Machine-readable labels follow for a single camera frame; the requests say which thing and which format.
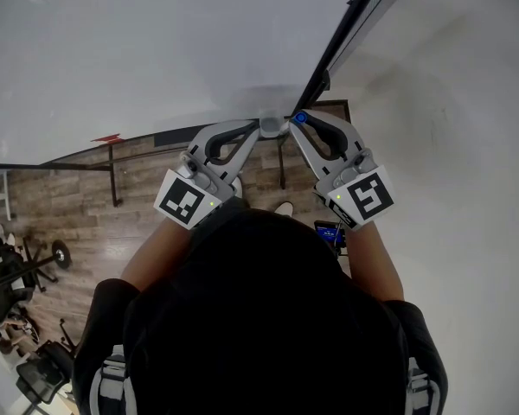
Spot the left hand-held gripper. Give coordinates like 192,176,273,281
153,118,262,232

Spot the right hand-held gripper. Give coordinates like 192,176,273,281
288,109,396,233

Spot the person's right forearm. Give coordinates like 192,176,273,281
349,220,406,303

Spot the person's left forearm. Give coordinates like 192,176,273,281
119,217,196,294

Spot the grey marker holder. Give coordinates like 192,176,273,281
258,109,285,140

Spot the large black-framed whiteboard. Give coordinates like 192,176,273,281
0,0,394,173

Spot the black metal whiteboard stand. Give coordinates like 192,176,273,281
42,136,289,209

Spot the small blue-screen device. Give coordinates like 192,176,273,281
312,220,348,258

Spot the person's black shirt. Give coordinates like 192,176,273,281
72,195,450,415

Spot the black wheeled chair base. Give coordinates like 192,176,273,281
21,238,74,294

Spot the black mesh office chair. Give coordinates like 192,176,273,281
15,317,79,408

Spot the grey right shoulder strap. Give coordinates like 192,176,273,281
404,355,443,415

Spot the grey shoulder strap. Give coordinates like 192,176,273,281
88,344,138,415
404,355,443,415

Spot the grey left shoulder strap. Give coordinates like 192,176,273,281
88,344,138,415

